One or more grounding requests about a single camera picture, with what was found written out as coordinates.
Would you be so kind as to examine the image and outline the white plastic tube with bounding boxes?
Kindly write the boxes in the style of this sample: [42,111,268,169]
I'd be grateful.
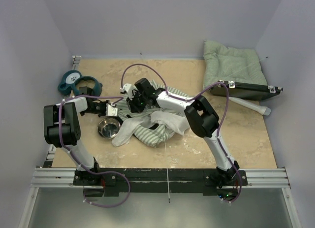
[229,97,271,116]

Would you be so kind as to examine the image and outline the purple cable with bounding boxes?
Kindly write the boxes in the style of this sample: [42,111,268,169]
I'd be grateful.
[59,95,131,209]
[121,64,241,204]

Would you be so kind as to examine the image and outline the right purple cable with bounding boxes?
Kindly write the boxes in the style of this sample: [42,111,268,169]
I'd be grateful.
[121,64,241,204]

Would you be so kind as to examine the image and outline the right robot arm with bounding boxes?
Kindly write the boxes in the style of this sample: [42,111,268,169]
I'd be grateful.
[121,78,242,185]

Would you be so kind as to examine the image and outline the black carrying case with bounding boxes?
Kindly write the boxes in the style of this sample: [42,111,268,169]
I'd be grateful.
[219,80,283,101]

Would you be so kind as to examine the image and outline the teal pet feeder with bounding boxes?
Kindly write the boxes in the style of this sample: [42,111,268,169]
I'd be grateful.
[58,70,102,96]

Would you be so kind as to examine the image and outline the aluminium frame rail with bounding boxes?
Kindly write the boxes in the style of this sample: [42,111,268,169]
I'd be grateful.
[31,168,75,188]

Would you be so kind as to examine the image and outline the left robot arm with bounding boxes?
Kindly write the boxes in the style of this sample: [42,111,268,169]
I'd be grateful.
[43,87,110,185]

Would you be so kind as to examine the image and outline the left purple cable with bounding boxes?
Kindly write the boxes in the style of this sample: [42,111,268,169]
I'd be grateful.
[59,95,131,209]

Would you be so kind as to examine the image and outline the green checked cushion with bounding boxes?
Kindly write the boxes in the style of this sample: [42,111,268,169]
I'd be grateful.
[203,40,267,88]

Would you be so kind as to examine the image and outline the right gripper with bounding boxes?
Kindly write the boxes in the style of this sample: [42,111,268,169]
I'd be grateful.
[128,91,149,113]

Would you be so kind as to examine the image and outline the steel pet bowl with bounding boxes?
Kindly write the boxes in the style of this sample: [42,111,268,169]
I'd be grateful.
[97,117,121,139]

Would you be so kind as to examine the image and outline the green striped pet tent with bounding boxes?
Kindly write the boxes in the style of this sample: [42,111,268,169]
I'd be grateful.
[112,94,189,147]

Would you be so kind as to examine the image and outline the white tent pole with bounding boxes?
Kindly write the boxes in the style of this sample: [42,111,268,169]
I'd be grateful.
[228,56,269,78]
[164,137,171,204]

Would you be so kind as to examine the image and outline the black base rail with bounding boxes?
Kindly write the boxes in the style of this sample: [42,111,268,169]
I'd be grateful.
[73,168,248,197]

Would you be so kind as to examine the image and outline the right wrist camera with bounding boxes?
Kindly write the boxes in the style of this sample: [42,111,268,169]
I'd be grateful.
[120,83,137,99]

